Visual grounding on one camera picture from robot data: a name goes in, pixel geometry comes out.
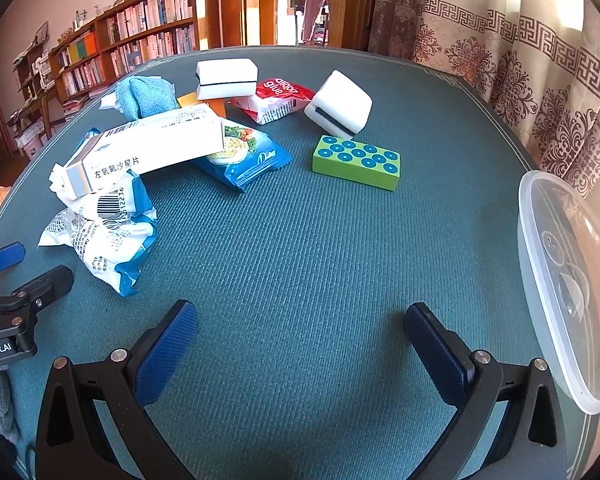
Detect blue cloth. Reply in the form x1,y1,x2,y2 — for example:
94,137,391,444
115,75,180,120

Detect blue cracker packet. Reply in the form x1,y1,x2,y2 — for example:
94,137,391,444
192,122,292,195

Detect white and blue plastic bag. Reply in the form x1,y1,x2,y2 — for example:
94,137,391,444
37,170,159,298

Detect beige patterned curtain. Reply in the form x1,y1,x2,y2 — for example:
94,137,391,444
415,0,600,201

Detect white sponge block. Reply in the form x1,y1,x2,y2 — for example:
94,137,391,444
303,69,373,142
195,58,259,101

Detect wooden door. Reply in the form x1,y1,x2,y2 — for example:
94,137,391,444
327,0,381,51

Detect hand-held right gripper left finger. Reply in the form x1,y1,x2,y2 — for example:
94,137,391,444
35,300,200,480

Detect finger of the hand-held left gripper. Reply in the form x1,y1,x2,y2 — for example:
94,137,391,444
0,265,75,356
0,241,26,286

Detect purple pants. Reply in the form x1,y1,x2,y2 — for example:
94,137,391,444
300,0,333,46

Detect wooden bookshelf with books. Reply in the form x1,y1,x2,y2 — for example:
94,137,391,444
11,0,223,161

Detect white medicine box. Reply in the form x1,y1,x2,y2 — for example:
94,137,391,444
50,105,227,201

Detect green block with blue dots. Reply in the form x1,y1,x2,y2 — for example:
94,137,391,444
312,134,401,192

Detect wooden door frame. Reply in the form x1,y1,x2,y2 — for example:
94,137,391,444
220,0,276,48

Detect clear plastic container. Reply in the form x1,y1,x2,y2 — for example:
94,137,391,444
517,170,600,416

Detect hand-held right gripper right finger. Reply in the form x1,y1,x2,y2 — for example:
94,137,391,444
404,302,568,480

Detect orange and yellow block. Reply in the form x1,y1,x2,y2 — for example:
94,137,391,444
176,92,227,121

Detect dark brown sheer curtain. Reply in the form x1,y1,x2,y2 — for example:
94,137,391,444
367,0,428,63

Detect red glue packet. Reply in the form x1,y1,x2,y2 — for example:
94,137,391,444
227,78,317,126

